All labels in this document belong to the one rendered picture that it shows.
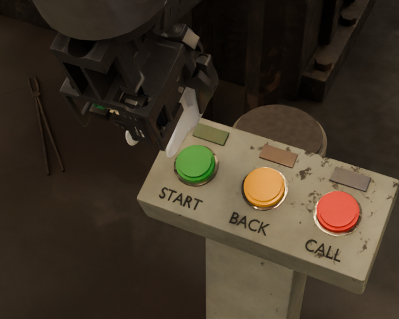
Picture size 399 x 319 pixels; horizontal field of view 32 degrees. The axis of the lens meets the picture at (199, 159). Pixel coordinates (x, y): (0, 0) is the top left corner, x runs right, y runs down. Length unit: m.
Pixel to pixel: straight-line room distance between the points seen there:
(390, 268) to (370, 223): 0.73
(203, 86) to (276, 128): 0.35
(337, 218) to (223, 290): 0.19
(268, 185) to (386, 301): 0.72
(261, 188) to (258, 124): 0.21
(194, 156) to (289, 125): 0.21
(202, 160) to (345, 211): 0.15
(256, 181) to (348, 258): 0.11
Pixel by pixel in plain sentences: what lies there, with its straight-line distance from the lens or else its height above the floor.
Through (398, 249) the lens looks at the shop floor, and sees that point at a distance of 1.45.
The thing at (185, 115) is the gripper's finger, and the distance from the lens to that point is 0.57.
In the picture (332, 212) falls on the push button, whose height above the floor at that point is 0.61.
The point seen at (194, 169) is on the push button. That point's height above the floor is 0.61.
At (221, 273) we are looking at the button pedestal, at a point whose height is 0.48.
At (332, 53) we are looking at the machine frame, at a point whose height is 0.07.
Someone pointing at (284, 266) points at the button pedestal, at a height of 0.54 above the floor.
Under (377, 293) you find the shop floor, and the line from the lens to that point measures 1.38.
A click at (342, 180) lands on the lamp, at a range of 0.70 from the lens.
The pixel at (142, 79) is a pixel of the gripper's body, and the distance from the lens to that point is 0.49.
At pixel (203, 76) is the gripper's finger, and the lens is 0.53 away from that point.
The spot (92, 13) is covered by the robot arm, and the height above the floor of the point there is 0.89.
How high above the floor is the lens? 1.12
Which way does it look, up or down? 46 degrees down
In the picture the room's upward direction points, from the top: 1 degrees counter-clockwise
